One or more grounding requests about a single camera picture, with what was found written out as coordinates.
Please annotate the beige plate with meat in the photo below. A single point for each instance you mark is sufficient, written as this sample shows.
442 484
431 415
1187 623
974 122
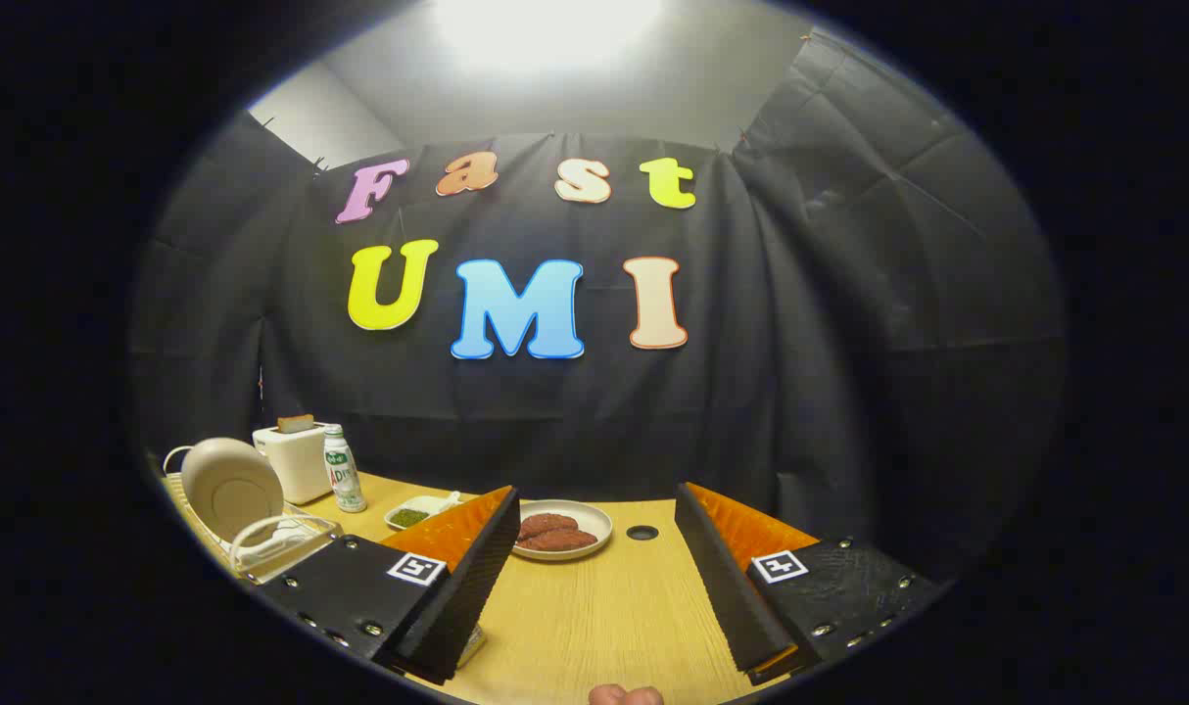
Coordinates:
594 524

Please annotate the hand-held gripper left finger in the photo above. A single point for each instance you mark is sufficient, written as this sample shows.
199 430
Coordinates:
467 602

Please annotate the beige round plate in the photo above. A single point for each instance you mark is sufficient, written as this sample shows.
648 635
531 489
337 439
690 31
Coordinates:
232 487

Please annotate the black backdrop cloth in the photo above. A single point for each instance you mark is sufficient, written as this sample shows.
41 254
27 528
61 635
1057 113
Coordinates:
800 392

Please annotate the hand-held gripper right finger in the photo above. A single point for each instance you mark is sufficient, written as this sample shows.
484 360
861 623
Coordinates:
732 597

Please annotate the white bottle green label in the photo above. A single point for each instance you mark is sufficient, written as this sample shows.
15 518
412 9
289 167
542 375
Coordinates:
345 475

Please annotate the white toaster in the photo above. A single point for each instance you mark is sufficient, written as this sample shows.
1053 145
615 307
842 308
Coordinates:
301 465

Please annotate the brown toast slice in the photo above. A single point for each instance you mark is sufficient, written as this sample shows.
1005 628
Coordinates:
295 423

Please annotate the red meat piece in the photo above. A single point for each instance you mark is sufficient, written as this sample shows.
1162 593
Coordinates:
561 540
547 525

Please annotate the white divided dish with beans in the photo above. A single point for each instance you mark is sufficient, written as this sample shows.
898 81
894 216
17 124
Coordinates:
413 515

